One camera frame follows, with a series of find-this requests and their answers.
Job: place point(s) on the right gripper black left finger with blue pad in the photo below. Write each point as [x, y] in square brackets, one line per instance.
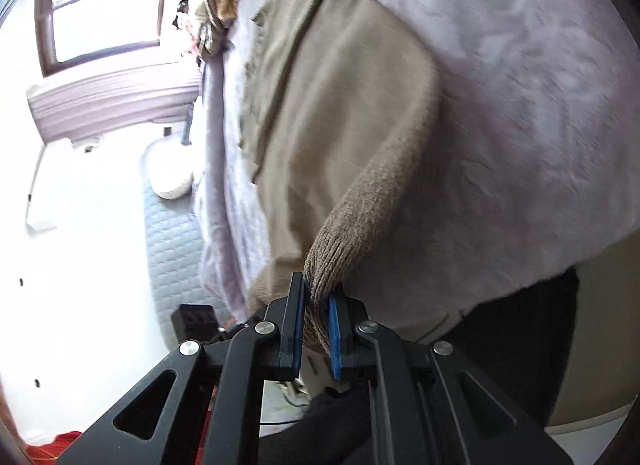
[201, 403]

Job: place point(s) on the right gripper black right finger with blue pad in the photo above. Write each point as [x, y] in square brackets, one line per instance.
[430, 404]

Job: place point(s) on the olive brown knit sweater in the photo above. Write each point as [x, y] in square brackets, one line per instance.
[340, 98]

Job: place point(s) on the grey quilted headboard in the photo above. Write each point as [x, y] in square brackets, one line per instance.
[174, 246]

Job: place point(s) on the white round cushion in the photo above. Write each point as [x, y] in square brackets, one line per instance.
[168, 165]

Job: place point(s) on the grey pleated curtain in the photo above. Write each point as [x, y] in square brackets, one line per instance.
[80, 109]

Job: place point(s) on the lavender embossed bed blanket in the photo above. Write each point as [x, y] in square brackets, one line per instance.
[532, 168]

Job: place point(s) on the wooden framed window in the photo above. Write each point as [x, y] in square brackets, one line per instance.
[74, 32]

